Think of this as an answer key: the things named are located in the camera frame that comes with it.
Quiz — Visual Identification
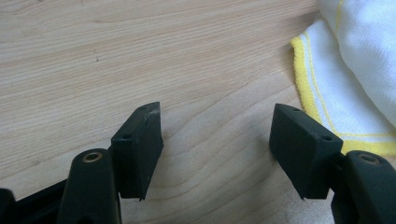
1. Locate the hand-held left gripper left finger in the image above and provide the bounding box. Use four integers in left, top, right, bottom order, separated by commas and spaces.
110, 101, 164, 201

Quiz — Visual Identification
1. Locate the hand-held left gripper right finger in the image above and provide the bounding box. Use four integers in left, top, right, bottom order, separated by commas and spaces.
269, 103, 344, 201

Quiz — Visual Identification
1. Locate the white cloth with yellow edge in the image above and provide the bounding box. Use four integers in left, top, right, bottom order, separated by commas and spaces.
290, 0, 396, 158

